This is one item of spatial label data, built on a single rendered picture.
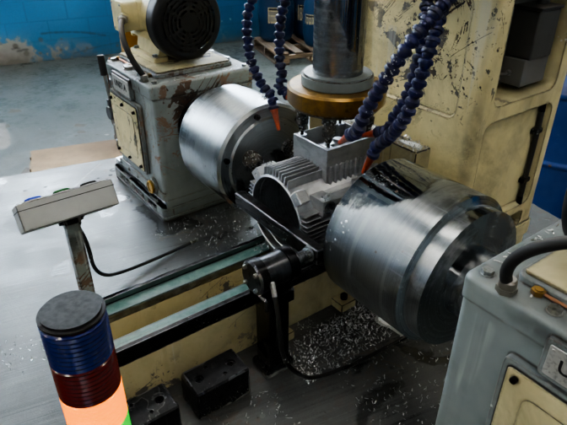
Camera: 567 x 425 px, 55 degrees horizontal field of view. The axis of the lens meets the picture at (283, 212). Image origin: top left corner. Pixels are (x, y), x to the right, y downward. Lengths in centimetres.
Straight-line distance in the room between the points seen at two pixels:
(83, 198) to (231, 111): 34
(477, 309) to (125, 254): 89
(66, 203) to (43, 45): 542
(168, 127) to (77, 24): 510
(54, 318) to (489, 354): 48
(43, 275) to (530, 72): 111
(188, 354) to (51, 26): 561
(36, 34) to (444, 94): 560
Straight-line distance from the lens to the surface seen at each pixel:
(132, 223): 147
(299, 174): 98
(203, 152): 116
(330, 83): 95
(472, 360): 73
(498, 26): 102
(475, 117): 106
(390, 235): 80
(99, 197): 105
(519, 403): 70
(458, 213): 81
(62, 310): 53
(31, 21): 637
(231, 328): 100
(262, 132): 115
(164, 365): 97
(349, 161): 103
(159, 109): 132
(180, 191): 143
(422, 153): 101
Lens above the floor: 154
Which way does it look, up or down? 31 degrees down
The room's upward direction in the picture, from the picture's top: straight up
